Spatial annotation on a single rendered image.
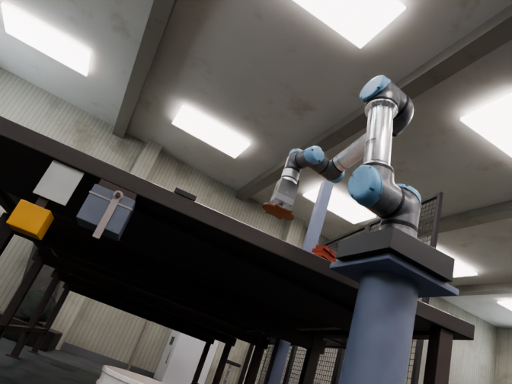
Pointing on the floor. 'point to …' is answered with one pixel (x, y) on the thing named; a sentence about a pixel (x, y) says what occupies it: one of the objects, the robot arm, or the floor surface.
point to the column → (384, 316)
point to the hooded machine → (183, 360)
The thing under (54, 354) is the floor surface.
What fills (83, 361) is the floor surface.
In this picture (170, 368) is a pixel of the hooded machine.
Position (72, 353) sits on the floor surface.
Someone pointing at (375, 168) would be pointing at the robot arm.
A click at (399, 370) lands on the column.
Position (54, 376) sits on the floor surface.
